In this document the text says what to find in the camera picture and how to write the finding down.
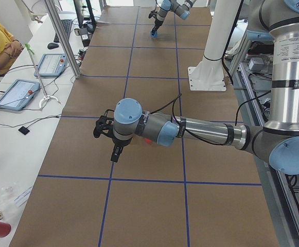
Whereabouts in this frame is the black monitor stand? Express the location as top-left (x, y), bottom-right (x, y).
top-left (73, 0), bottom-right (97, 33)

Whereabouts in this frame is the grey power adapter box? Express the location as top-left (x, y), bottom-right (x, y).
top-left (249, 57), bottom-right (265, 72)

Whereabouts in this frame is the small black square pad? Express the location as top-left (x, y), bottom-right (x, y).
top-left (18, 126), bottom-right (30, 135)

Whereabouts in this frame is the blue teach pendant tablet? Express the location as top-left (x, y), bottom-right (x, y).
top-left (38, 54), bottom-right (68, 78)
top-left (0, 79), bottom-right (40, 111)

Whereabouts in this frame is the black computer keyboard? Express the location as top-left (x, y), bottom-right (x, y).
top-left (53, 19), bottom-right (73, 43)

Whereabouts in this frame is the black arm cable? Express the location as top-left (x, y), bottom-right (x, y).
top-left (149, 93), bottom-right (242, 146)

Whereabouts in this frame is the white central pedestal column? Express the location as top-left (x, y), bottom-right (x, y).
top-left (188, 0), bottom-right (243, 92)

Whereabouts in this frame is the blue cube block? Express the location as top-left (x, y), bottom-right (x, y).
top-left (150, 30), bottom-right (157, 38)

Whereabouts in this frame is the aluminium frame post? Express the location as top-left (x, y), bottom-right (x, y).
top-left (44, 0), bottom-right (80, 79)

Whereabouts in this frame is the far blue teach pendant tablet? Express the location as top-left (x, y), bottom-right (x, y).
top-left (38, 54), bottom-right (68, 78)

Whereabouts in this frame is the silver rod white stand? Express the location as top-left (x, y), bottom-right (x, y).
top-left (25, 43), bottom-right (61, 110)

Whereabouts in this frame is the near blue teach pendant tablet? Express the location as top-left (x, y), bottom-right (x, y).
top-left (0, 79), bottom-right (40, 111)

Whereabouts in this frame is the black computer mouse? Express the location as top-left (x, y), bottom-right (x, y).
top-left (47, 42), bottom-right (59, 49)

